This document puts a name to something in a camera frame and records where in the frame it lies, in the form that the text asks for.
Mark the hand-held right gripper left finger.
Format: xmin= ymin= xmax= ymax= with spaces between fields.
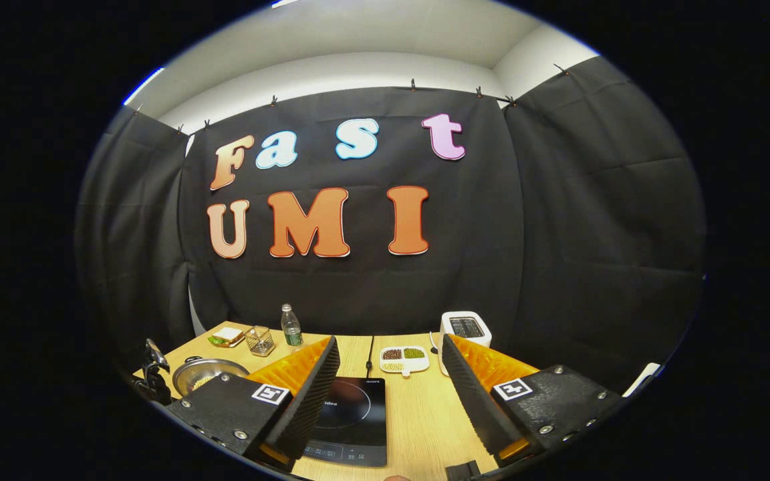
xmin=166 ymin=336 xmax=342 ymax=474

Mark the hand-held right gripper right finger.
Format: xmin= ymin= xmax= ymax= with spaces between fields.
xmin=440 ymin=333 xmax=630 ymax=468

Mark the black induction cooktop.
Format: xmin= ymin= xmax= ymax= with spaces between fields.
xmin=303 ymin=377 xmax=388 ymax=467

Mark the steel pot with black handle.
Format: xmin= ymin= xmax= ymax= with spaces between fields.
xmin=172 ymin=358 xmax=251 ymax=398

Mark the white toaster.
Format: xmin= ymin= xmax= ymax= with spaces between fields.
xmin=438 ymin=311 xmax=493 ymax=375

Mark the clear plastic water bottle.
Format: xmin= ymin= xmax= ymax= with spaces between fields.
xmin=281 ymin=304 xmax=304 ymax=349

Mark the white divided dish with beans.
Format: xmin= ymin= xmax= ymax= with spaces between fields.
xmin=380 ymin=345 xmax=430 ymax=378

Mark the sandwich with lettuce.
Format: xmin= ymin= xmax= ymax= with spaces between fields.
xmin=209 ymin=327 xmax=245 ymax=348

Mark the white board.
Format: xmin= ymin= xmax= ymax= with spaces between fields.
xmin=624 ymin=363 xmax=661 ymax=398

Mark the black backdrop cloth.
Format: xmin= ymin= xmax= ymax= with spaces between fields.
xmin=76 ymin=57 xmax=707 ymax=395

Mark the row of backdrop clips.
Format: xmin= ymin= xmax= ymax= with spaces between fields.
xmin=131 ymin=63 xmax=569 ymax=134

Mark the metal wire holder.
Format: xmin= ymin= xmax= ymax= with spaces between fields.
xmin=245 ymin=325 xmax=275 ymax=357

